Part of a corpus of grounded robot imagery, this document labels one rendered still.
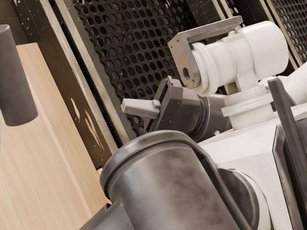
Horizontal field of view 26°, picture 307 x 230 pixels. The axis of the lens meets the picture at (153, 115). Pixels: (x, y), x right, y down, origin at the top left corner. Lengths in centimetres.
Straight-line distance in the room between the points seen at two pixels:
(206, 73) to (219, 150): 10
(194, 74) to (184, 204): 23
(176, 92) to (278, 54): 34
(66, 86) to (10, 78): 59
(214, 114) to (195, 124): 4
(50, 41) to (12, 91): 60
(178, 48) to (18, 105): 21
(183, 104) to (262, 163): 47
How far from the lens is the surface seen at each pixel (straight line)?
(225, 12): 172
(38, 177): 115
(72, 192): 118
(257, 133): 67
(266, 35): 79
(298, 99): 120
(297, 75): 121
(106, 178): 60
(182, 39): 76
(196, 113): 113
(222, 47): 77
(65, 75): 124
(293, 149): 62
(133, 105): 110
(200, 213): 56
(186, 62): 76
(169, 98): 109
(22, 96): 66
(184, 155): 60
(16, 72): 65
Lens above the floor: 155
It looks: 14 degrees down
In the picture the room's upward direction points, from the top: straight up
